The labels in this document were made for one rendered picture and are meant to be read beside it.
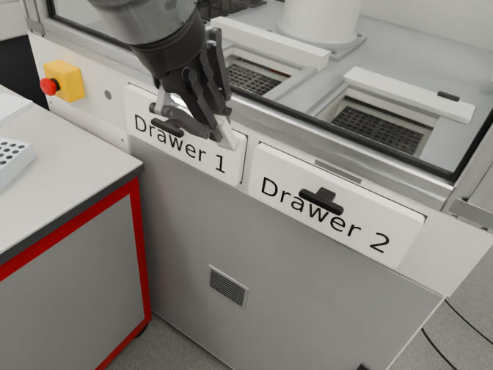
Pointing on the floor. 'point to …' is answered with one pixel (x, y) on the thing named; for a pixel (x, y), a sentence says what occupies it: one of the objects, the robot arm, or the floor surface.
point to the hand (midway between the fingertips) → (221, 132)
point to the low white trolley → (70, 249)
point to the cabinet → (260, 272)
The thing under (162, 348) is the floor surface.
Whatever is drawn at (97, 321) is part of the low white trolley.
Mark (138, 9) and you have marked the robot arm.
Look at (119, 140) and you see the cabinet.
